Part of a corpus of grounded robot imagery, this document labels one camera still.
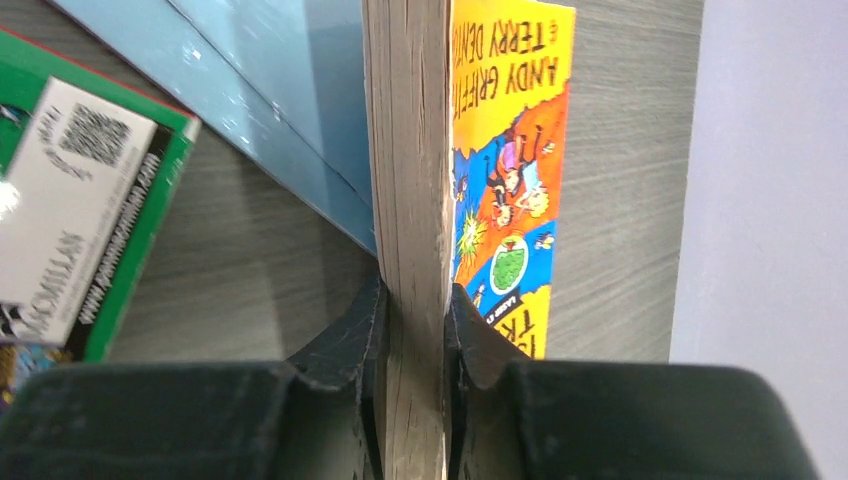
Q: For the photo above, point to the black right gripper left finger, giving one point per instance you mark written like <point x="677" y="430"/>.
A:
<point x="310" y="416"/>

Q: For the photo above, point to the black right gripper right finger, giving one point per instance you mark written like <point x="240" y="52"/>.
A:
<point x="512" y="417"/>

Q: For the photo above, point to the yellow treehouse paperback book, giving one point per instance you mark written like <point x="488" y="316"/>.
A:
<point x="467" y="105"/>

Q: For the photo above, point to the light blue thin notebook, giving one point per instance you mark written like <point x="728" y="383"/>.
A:
<point x="282" y="81"/>

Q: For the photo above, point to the green paperback book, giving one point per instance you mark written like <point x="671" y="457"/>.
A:
<point x="89" y="168"/>

